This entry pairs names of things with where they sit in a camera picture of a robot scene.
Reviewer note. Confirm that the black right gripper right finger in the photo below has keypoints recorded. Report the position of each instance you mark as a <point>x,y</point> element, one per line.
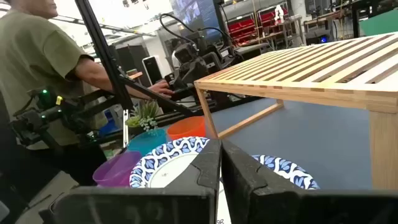
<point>245,180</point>

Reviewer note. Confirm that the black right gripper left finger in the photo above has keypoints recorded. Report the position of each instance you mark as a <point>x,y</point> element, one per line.
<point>192,174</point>

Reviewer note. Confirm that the blue patterned paper bowl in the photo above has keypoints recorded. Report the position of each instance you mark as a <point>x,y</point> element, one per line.
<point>289,171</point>
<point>168,165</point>

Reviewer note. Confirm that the orange plastic bowl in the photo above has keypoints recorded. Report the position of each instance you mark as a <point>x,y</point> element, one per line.
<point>186,127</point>

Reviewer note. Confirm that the purple plastic bowl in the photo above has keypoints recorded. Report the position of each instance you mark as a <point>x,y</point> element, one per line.
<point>115,171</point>

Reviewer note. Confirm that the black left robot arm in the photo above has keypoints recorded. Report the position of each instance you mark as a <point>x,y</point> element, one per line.
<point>196,65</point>

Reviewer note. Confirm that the wooden slatted shelf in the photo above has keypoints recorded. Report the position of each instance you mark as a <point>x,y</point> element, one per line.
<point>311,84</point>

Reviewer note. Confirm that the small green succulent plant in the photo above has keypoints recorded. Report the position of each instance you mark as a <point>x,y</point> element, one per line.
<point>144,115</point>

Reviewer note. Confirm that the white metal bar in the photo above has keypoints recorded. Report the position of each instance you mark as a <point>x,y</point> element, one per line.
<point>125,127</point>

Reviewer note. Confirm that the person's hand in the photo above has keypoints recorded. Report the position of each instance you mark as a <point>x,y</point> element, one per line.
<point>161,88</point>

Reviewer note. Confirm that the blue plastic bin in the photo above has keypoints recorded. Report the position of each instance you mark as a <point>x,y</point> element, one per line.
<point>109,124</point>

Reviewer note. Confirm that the white framed black screen device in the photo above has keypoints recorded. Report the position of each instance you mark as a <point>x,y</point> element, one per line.
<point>153,70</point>

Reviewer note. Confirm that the red storage bins rack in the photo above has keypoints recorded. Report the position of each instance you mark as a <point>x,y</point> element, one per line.
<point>245,28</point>

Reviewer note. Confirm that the black computer with blue light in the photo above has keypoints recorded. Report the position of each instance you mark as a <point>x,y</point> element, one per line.
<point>317,37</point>

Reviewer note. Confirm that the large display screen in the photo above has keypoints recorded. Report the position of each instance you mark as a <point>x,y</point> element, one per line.
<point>196,14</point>

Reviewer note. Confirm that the person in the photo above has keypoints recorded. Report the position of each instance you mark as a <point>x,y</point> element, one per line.
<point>31,56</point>

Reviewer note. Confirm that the green panel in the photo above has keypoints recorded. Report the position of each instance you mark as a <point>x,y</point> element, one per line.
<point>379,23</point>

